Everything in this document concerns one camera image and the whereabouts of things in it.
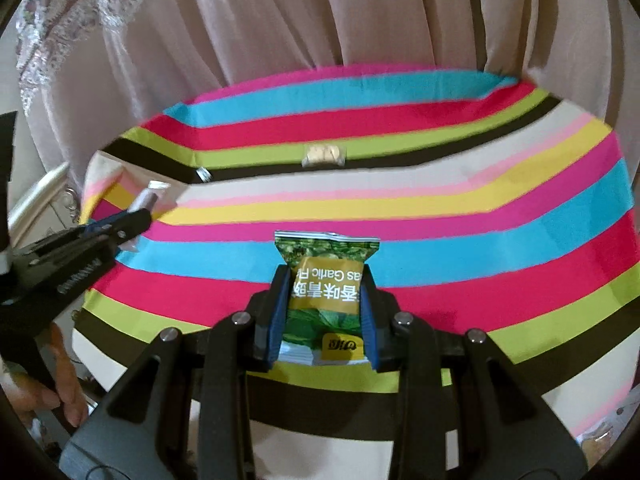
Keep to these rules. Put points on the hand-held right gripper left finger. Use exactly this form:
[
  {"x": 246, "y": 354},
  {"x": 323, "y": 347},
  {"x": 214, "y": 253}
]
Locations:
[{"x": 275, "y": 330}]

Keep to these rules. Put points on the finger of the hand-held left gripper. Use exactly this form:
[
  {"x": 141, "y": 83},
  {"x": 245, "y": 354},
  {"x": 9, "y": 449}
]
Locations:
[{"x": 122, "y": 222}]

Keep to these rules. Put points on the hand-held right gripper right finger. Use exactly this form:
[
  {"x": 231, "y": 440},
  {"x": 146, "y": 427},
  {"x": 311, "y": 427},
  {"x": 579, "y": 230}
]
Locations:
[{"x": 369, "y": 325}]

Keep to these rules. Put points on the clear silver snack packet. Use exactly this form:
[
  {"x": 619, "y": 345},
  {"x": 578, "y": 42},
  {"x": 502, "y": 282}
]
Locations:
[{"x": 152, "y": 199}]

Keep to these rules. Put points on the green snack packet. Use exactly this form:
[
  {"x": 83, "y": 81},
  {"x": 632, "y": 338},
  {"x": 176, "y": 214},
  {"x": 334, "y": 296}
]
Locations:
[{"x": 325, "y": 260}]

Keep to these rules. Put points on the person's left hand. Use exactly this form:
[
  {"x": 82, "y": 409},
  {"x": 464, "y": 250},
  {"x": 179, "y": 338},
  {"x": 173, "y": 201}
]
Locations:
[{"x": 67, "y": 390}]

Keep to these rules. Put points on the white carved furniture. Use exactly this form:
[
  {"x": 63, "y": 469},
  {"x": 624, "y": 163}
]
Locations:
[{"x": 40, "y": 200}]

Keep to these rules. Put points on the small clear silver packet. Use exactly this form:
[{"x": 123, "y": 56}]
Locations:
[{"x": 202, "y": 174}]

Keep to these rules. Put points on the striped colourful tablecloth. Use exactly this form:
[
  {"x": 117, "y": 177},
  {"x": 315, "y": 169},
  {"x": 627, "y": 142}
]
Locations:
[{"x": 450, "y": 240}]

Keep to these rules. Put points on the pale yellow snack packet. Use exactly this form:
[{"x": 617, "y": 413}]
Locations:
[{"x": 324, "y": 155}]

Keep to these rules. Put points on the white lace curtain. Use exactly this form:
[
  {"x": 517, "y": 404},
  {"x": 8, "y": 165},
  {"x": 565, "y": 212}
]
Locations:
[{"x": 45, "y": 35}]

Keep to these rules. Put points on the beige curtain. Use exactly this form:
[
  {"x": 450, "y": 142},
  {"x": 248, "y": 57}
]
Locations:
[{"x": 300, "y": 10}]

